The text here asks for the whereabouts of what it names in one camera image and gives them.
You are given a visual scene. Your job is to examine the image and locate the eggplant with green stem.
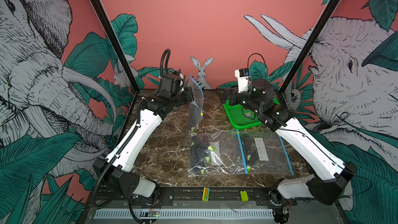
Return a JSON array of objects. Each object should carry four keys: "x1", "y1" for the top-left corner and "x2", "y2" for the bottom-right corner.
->
[{"x1": 188, "y1": 102, "x2": 203, "y2": 132}]

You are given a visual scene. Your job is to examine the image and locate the clear zip bag blue zipper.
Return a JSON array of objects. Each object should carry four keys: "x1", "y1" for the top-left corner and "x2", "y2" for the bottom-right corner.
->
[{"x1": 236, "y1": 131, "x2": 294, "y2": 176}]

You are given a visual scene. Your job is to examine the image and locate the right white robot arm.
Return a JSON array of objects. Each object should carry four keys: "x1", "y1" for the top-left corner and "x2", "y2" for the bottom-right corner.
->
[{"x1": 216, "y1": 79, "x2": 357, "y2": 205}]

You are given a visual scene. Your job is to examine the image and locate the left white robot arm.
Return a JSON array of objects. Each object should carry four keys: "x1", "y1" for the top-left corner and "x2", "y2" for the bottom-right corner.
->
[{"x1": 92, "y1": 72, "x2": 202, "y2": 198}]

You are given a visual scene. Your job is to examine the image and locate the green plastic basket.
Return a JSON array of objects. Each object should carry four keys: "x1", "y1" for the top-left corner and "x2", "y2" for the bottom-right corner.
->
[{"x1": 223, "y1": 104, "x2": 274, "y2": 130}]

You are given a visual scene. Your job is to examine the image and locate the striped colour block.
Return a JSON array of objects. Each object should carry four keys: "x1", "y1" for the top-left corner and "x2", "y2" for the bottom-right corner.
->
[{"x1": 202, "y1": 187, "x2": 210, "y2": 202}]

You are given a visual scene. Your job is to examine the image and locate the green small block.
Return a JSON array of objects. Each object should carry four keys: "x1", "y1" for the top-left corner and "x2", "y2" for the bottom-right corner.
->
[{"x1": 240, "y1": 190, "x2": 249, "y2": 202}]

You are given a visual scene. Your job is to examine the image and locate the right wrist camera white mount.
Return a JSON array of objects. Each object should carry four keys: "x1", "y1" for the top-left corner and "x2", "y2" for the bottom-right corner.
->
[{"x1": 235, "y1": 68, "x2": 250, "y2": 93}]

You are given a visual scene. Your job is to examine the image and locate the left black corrugated cable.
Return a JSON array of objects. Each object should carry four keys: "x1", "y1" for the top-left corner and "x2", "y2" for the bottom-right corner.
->
[{"x1": 89, "y1": 48, "x2": 172, "y2": 209}]

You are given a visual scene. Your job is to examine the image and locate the right black frame post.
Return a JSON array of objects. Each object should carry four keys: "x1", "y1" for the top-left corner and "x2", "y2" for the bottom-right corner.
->
[{"x1": 279, "y1": 0, "x2": 341, "y2": 95}]

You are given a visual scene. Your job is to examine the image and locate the black frame post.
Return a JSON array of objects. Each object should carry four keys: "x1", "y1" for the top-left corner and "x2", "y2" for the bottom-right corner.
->
[
  {"x1": 279, "y1": 0, "x2": 341, "y2": 95},
  {"x1": 90, "y1": 0, "x2": 140, "y2": 94}
]

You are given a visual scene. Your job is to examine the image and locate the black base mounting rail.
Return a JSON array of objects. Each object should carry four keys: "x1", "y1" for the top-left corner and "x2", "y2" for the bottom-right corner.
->
[{"x1": 97, "y1": 186, "x2": 282, "y2": 208}]

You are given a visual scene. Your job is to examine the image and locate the white perforated rail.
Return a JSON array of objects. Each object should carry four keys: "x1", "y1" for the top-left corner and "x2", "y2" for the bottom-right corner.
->
[{"x1": 93, "y1": 208, "x2": 275, "y2": 220}]

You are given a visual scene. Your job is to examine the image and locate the left black frame post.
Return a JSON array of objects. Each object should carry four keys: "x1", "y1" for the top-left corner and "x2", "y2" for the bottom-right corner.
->
[{"x1": 90, "y1": 0, "x2": 140, "y2": 94}]

